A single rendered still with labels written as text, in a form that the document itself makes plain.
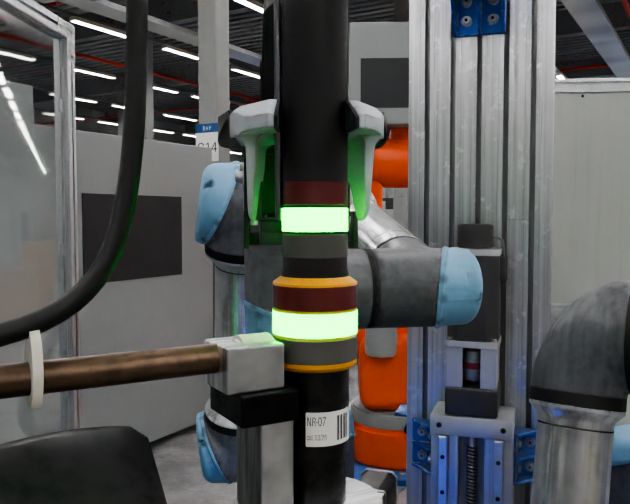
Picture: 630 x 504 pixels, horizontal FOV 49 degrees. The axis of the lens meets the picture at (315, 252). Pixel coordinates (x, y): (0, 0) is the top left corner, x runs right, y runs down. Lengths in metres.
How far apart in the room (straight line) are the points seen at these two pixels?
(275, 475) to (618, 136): 2.01
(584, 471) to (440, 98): 0.73
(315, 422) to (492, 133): 0.95
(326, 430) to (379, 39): 4.12
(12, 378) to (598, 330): 0.56
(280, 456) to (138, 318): 4.39
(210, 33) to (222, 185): 6.54
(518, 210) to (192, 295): 4.05
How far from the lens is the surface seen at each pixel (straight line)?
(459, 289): 0.64
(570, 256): 2.22
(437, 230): 1.25
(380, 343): 4.22
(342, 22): 0.35
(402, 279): 0.62
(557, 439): 0.76
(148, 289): 4.77
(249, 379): 0.33
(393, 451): 4.39
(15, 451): 0.47
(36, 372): 0.30
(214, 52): 7.40
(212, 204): 0.95
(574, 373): 0.74
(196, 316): 5.16
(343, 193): 0.34
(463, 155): 1.25
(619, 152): 2.27
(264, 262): 0.60
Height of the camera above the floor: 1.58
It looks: 3 degrees down
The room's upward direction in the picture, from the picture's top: straight up
